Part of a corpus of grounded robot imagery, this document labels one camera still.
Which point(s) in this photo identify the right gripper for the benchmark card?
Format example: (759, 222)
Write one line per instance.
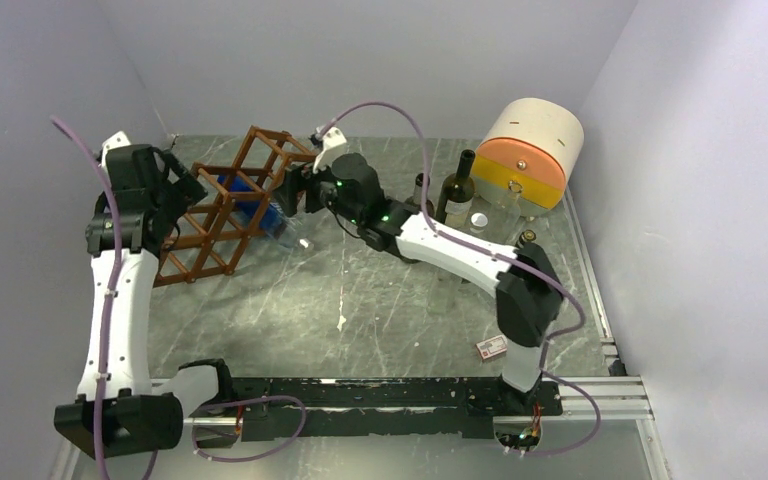
(294, 180)

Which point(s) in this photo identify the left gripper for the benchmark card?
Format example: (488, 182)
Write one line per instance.
(185, 192)

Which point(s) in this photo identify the brown wooden wine rack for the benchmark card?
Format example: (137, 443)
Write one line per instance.
(214, 234)

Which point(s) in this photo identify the green glass wine bottle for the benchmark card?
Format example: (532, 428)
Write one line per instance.
(457, 193)

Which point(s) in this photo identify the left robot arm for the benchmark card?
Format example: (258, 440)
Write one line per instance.
(117, 410)

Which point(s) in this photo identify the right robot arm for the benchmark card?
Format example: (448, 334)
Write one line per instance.
(520, 280)

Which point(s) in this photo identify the blue plastic water bottle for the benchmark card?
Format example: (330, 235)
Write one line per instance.
(286, 232)

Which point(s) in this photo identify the white bottle cap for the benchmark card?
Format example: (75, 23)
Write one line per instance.
(478, 221)

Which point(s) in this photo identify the clear glass bottle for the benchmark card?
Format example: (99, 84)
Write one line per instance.
(505, 214)

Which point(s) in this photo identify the dark small bottle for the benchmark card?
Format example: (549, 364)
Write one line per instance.
(526, 237)

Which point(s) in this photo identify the cream orange cylindrical box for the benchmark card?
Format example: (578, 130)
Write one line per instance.
(534, 143)

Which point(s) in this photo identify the small red white box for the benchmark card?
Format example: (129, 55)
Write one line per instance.
(492, 347)

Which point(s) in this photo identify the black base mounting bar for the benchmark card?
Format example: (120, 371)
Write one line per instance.
(313, 407)

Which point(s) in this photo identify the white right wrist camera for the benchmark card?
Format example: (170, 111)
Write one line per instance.
(331, 143)

